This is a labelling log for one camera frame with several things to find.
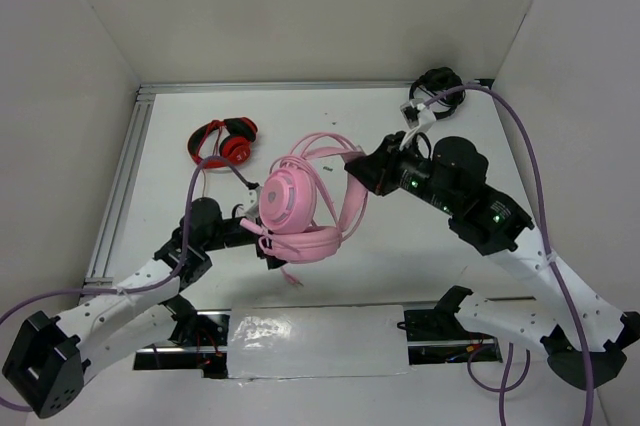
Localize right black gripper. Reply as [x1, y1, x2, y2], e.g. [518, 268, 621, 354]
[344, 129, 459, 214]

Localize aluminium rail frame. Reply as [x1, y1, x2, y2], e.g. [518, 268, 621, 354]
[77, 76, 494, 310]

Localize white taped sheet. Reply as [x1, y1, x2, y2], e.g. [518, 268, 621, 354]
[227, 305, 409, 380]

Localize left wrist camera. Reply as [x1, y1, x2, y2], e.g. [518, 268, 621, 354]
[243, 185, 262, 217]

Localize black headphones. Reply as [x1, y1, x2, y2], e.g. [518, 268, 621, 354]
[409, 66, 466, 120]

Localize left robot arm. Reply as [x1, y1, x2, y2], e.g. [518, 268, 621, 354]
[2, 198, 260, 419]

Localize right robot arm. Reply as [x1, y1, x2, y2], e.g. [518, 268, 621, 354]
[345, 133, 639, 390]

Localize red headphones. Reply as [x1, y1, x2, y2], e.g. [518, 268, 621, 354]
[187, 117, 258, 170]

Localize pink headphones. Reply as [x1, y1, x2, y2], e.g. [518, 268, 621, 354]
[240, 132, 368, 264]

